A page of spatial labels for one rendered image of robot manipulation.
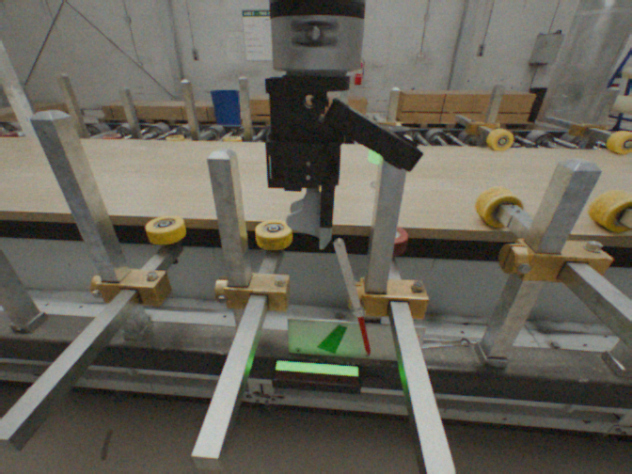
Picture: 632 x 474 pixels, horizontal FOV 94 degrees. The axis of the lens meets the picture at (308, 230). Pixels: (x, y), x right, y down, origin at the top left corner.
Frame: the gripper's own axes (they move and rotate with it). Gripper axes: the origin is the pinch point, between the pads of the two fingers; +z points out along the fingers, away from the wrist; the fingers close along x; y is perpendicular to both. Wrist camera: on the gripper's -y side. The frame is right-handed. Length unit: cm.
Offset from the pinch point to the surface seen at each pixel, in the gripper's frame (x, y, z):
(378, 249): -6.0, -8.2, 5.1
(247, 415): -29, 28, 102
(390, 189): -6.0, -8.6, -5.3
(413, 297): -5.4, -15.3, 14.2
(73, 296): -25, 74, 40
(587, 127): -114, -114, 4
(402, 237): -19.5, -15.6, 10.5
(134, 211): -28, 48, 12
